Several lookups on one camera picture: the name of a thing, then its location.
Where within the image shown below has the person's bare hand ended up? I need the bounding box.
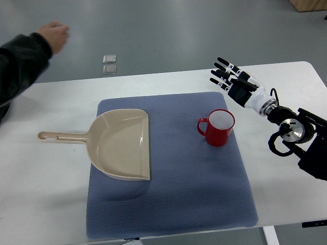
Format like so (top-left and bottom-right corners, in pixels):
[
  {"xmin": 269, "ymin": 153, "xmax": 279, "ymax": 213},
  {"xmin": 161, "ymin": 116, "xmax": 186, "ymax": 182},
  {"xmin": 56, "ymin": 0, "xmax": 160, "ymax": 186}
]
[{"xmin": 36, "ymin": 21, "xmax": 69, "ymax": 55}]

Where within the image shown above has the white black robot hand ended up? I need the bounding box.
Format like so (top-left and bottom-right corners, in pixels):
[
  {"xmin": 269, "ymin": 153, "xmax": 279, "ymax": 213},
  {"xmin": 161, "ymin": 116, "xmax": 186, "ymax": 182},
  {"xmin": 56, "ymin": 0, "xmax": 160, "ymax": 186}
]
[{"xmin": 210, "ymin": 57, "xmax": 278, "ymax": 116}]

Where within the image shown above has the red cup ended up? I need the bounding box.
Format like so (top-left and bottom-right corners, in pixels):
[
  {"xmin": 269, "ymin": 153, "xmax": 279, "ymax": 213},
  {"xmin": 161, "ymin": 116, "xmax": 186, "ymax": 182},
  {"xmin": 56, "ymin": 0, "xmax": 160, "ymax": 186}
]
[{"xmin": 197, "ymin": 109, "xmax": 235, "ymax": 147}]

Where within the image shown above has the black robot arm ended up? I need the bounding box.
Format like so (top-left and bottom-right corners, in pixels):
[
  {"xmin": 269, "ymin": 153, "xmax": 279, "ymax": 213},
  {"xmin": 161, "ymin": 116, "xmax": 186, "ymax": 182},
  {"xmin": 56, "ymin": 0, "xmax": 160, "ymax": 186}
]
[{"xmin": 265, "ymin": 88, "xmax": 326, "ymax": 180}]

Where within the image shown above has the black jacket forearm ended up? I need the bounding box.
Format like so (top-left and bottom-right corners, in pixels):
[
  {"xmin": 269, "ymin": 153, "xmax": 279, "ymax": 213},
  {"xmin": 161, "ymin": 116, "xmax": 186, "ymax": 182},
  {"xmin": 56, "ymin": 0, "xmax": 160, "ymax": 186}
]
[{"xmin": 1, "ymin": 32, "xmax": 52, "ymax": 118}]

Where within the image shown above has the beige plastic dustpan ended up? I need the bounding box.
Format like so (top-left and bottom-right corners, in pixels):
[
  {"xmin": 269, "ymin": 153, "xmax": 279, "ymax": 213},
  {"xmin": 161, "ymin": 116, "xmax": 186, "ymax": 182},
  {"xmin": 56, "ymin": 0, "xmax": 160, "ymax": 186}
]
[{"xmin": 37, "ymin": 109, "xmax": 151, "ymax": 181}]

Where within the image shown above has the upper metal floor plate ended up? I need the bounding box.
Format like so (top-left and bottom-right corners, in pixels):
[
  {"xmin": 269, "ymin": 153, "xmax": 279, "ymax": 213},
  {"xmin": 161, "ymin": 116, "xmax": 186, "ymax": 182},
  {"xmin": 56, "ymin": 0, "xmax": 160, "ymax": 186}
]
[{"xmin": 103, "ymin": 54, "xmax": 116, "ymax": 64}]

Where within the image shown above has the metal floor plate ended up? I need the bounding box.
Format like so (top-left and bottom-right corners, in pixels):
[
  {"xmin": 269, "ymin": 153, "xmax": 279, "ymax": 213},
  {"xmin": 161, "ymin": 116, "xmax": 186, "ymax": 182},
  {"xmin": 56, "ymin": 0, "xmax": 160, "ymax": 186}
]
[
  {"xmin": 103, "ymin": 54, "xmax": 116, "ymax": 64},
  {"xmin": 103, "ymin": 64, "xmax": 116, "ymax": 75}
]

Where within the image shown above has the lower metal floor plate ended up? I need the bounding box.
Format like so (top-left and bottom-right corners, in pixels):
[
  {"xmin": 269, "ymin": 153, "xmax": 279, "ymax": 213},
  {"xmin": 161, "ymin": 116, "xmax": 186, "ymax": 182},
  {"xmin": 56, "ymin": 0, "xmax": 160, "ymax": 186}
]
[{"xmin": 103, "ymin": 64, "xmax": 116, "ymax": 75}]

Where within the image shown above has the wooden box corner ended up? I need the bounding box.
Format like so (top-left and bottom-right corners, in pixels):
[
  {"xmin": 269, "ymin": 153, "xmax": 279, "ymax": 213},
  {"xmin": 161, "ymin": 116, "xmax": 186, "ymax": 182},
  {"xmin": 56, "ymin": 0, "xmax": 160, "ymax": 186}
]
[{"xmin": 289, "ymin": 0, "xmax": 326, "ymax": 12}]

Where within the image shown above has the white table leg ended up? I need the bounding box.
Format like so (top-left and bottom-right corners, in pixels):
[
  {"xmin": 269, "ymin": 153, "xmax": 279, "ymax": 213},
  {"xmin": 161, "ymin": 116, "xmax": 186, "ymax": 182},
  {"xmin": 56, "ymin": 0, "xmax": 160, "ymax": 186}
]
[{"xmin": 262, "ymin": 226, "xmax": 279, "ymax": 245}]

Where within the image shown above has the black table control panel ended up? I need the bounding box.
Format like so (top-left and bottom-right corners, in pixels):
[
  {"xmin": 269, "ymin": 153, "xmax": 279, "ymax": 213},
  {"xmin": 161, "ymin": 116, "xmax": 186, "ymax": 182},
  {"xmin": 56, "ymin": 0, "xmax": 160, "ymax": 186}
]
[{"xmin": 301, "ymin": 220, "xmax": 327, "ymax": 228}]

